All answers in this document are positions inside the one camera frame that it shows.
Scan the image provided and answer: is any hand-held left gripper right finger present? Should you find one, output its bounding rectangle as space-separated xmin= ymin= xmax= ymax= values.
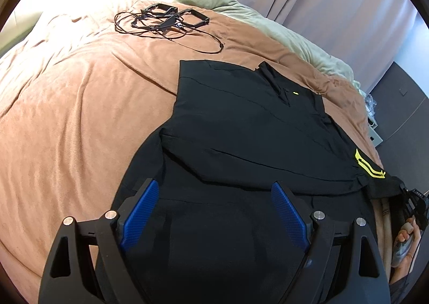
xmin=271 ymin=181 xmax=392 ymax=304

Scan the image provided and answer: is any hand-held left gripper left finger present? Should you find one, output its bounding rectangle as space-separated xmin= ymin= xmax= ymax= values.
xmin=38 ymin=178 xmax=160 ymax=304

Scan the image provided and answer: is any black shirt with yellow stripes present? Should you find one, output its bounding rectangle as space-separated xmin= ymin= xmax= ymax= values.
xmin=110 ymin=59 xmax=408 ymax=304

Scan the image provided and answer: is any person's right hand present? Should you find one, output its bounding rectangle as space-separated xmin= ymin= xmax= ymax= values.
xmin=389 ymin=217 xmax=422 ymax=286

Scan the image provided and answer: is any small grey box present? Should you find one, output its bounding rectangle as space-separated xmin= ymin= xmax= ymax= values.
xmin=368 ymin=122 xmax=383 ymax=148

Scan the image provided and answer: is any clear plastic bag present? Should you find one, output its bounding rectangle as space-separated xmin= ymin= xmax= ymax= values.
xmin=365 ymin=92 xmax=379 ymax=118

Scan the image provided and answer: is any orange-brown blanket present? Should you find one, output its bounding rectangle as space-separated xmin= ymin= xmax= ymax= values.
xmin=0 ymin=0 xmax=386 ymax=278

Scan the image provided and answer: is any thin black cable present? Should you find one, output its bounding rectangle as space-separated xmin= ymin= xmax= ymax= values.
xmin=114 ymin=11 xmax=226 ymax=55

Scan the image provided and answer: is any black plastic frame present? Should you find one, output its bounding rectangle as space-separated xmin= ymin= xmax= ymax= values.
xmin=164 ymin=8 xmax=210 ymax=32
xmin=132 ymin=4 xmax=179 ymax=29

